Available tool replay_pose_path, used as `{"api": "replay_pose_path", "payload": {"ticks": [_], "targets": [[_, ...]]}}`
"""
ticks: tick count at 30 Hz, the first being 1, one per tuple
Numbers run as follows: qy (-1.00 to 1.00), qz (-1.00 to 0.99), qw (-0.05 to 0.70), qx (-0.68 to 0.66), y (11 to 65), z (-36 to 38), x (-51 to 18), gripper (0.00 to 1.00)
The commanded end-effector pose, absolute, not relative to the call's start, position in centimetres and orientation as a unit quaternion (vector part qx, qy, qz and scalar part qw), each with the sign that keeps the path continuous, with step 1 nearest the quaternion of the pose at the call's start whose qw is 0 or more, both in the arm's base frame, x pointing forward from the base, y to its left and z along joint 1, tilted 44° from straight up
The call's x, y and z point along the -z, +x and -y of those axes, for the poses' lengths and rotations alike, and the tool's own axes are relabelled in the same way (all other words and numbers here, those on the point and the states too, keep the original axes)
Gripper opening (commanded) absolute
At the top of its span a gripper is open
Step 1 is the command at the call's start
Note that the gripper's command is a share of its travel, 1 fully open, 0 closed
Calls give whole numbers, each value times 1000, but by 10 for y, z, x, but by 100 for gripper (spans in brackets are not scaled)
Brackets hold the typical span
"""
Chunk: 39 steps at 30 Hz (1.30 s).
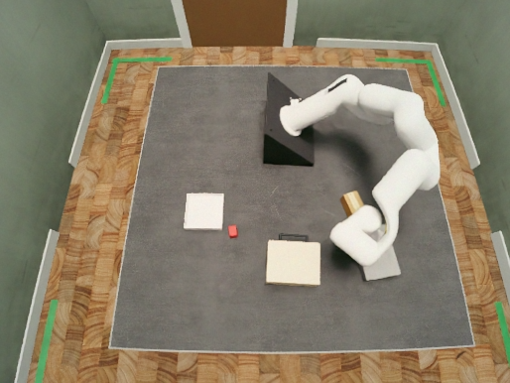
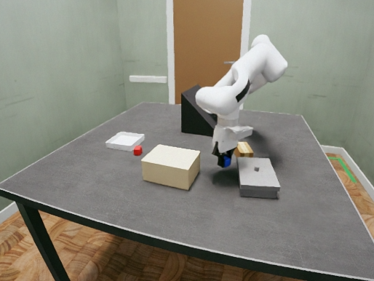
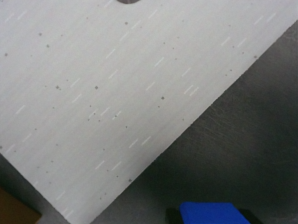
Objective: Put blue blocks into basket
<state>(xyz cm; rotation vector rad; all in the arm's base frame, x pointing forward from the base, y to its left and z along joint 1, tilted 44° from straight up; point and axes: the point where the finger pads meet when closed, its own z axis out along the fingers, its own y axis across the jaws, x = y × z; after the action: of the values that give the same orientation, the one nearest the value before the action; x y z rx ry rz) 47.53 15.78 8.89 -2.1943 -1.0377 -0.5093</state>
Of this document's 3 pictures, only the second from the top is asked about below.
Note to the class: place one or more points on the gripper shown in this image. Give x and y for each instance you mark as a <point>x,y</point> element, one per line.
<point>221,142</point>

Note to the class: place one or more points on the small red block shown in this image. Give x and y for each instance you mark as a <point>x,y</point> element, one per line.
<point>137,150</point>

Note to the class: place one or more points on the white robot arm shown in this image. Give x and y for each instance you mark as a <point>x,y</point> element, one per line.
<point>225,98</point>

